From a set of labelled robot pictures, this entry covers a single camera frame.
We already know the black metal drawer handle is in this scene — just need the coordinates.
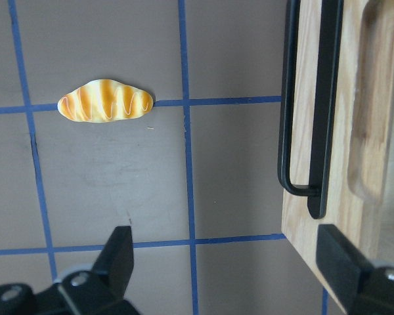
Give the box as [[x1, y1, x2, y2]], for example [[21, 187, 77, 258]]
[[277, 1, 344, 220]]

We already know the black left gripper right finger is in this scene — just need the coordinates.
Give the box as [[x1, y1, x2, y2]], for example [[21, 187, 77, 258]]
[[316, 224, 394, 314]]

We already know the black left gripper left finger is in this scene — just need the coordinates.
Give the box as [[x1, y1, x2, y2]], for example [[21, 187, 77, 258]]
[[0, 226, 139, 314]]

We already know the toy croissant bread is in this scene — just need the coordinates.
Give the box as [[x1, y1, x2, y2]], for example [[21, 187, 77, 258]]
[[57, 79, 154, 123]]

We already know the wooden drawer cabinet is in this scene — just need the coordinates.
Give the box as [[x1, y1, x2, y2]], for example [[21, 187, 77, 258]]
[[282, 1, 394, 314]]

